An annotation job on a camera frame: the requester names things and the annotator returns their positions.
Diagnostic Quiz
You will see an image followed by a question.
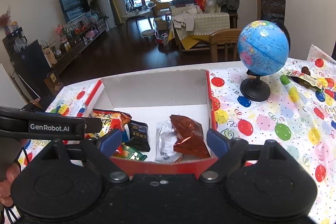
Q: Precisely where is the brown foil snack bag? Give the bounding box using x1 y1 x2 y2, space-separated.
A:
170 115 210 159

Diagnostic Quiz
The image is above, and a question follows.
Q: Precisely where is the tv cabinet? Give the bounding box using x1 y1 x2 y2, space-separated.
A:
51 19 107 75

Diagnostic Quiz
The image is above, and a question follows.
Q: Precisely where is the television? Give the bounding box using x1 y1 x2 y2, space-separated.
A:
59 0 90 23

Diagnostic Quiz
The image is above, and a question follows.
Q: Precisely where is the black snack packet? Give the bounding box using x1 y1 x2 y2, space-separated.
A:
125 120 150 152

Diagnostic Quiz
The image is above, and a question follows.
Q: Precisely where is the blue desk globe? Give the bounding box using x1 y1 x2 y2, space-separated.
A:
237 20 290 102

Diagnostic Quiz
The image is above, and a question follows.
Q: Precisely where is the red cardboard box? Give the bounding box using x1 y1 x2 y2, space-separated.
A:
76 69 220 179

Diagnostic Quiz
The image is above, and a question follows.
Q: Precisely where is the person's left hand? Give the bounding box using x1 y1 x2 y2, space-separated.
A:
0 162 21 207

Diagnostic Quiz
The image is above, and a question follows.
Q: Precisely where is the wooden chair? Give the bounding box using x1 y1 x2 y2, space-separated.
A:
209 28 242 63

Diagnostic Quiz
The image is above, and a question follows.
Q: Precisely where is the green snack packet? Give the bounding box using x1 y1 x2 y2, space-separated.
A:
113 143 147 161

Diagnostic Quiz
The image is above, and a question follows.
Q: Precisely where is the small round stool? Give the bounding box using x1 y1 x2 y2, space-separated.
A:
141 29 155 39

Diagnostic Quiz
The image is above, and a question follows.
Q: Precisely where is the sofa with cream cover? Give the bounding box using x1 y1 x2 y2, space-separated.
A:
167 4 238 55

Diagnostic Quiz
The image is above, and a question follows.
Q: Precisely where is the red chip bag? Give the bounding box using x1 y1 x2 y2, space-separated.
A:
85 109 131 138

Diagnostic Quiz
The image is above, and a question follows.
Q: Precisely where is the coffee table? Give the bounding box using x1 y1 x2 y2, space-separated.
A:
122 5 156 30

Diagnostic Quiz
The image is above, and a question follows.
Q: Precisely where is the balloon print tablecloth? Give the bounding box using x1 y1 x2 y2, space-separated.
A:
11 47 335 223

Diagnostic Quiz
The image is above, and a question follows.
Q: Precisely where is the opened snack wrapper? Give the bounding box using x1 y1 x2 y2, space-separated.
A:
284 66 328 91

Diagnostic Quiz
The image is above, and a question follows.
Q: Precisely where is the silver white snack packet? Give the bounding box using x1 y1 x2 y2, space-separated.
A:
154 120 183 164

